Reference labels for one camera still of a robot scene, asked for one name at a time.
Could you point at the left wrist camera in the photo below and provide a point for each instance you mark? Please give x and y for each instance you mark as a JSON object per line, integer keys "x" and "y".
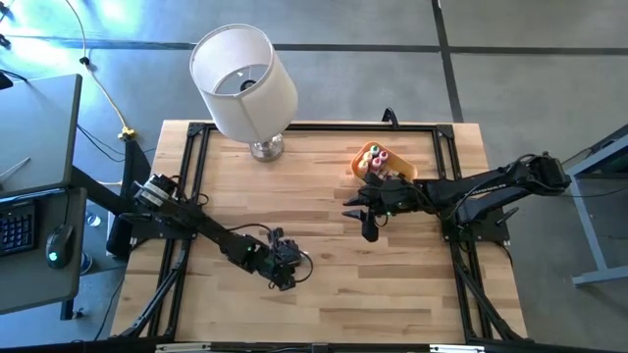
{"x": 276, "y": 236}

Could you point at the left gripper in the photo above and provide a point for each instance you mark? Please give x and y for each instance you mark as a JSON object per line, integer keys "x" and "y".
{"x": 283, "y": 262}

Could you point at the green-capped coloring bottle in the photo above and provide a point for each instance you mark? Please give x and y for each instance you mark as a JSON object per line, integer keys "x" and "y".
{"x": 374, "y": 148}

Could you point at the black desk leg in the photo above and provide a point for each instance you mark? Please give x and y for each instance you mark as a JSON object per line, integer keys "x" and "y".
{"x": 135, "y": 166}

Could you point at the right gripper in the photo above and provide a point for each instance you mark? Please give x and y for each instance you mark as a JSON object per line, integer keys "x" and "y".
{"x": 400, "y": 198}

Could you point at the black keyboard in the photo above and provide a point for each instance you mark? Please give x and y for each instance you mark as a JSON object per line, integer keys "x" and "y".
{"x": 17, "y": 228}

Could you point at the white shade silver table lamp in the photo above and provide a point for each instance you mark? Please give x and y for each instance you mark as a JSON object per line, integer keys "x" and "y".
{"x": 255, "y": 98}

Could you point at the gray keyboard desk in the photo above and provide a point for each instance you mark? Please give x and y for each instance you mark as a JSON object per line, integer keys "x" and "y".
{"x": 29, "y": 284}

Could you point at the black clamp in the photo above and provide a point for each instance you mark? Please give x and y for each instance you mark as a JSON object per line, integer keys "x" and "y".
{"x": 390, "y": 110}

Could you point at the gray side table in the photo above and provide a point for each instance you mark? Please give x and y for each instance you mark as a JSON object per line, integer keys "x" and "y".
{"x": 587, "y": 225}

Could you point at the black computer mouse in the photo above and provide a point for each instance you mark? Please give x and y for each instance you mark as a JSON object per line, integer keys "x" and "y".
{"x": 59, "y": 245}

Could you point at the black aluminium table frame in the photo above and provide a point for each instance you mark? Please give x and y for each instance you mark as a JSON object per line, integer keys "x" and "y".
{"x": 343, "y": 127}

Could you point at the silver pen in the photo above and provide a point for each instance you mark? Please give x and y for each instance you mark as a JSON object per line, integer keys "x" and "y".
{"x": 15, "y": 169}

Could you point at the red-capped maroon coloring bottle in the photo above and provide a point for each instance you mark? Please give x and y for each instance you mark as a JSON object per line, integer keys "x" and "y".
{"x": 383, "y": 155}

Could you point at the yellow plastic basket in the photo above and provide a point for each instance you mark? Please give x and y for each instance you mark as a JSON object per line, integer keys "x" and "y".
{"x": 402, "y": 169}

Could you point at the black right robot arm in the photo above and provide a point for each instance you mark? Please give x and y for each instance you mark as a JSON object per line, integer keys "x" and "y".
{"x": 490, "y": 188}

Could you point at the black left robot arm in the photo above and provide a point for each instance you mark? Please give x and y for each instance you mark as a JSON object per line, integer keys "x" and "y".
{"x": 206, "y": 228}

